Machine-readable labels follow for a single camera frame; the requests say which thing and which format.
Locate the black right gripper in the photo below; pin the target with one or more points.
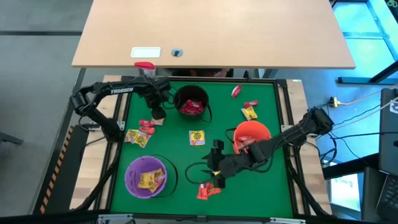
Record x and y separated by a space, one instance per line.
231 165

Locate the grey laptop lid with sticker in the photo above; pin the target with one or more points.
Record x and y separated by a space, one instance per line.
388 140

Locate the dark chair under desk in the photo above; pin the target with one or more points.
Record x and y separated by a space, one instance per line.
202 73

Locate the black yellow hazard strip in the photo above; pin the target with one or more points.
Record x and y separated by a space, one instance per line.
62 174

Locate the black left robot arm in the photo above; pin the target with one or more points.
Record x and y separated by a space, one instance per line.
121 91

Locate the yellow Sour Patch candy pack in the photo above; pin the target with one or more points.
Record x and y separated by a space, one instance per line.
249 113
154 187
158 176
131 136
196 137
143 139
144 180

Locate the black plastic bucket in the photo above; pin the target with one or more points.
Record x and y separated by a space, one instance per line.
199 93

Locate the silver metal bracket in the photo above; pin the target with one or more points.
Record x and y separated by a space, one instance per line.
115 217
287 221

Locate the light wooden desk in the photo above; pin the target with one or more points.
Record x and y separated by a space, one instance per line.
217 31

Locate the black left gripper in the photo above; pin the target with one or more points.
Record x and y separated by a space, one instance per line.
157 91

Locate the pink yellow candy pack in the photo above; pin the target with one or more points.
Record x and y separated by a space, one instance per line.
157 121

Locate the black frame strut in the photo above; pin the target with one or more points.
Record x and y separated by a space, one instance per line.
99 186
306 193

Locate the lit white screen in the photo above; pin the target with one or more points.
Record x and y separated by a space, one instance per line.
345 193

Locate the grey chair leg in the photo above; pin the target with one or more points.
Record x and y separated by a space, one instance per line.
11 138

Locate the green felt table mat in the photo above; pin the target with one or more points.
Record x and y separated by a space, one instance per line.
174 205

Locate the dark metal floor frame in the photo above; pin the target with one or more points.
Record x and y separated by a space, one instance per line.
363 35

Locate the black desk base bar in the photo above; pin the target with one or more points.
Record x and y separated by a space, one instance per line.
357 80

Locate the black side table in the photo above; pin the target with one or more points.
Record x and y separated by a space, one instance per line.
348 166

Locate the black desk leg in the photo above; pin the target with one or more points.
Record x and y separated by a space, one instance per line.
81 76

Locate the Windex spray bottle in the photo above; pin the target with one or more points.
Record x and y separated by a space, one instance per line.
144 65

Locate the yellow power adapter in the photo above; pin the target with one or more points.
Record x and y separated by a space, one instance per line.
334 101

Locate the grey desk leg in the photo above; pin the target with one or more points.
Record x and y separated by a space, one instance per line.
270 73

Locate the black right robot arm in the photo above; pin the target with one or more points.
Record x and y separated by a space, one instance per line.
292 133

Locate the orange pumpkin face bucket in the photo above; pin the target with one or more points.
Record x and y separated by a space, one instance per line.
252 127

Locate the black aluminium table frame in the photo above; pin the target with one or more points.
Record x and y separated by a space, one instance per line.
217 79

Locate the purple plastic bucket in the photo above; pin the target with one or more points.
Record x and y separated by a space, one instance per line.
133 186

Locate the white metal bracket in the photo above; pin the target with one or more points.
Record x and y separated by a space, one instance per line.
284 127
121 125

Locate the black rig crossbar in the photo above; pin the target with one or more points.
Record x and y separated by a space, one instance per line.
46 219

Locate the dark laptop with keyboard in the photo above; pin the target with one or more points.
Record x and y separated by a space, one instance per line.
388 199

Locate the white rectangular desk plate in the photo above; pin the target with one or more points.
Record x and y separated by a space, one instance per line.
145 52

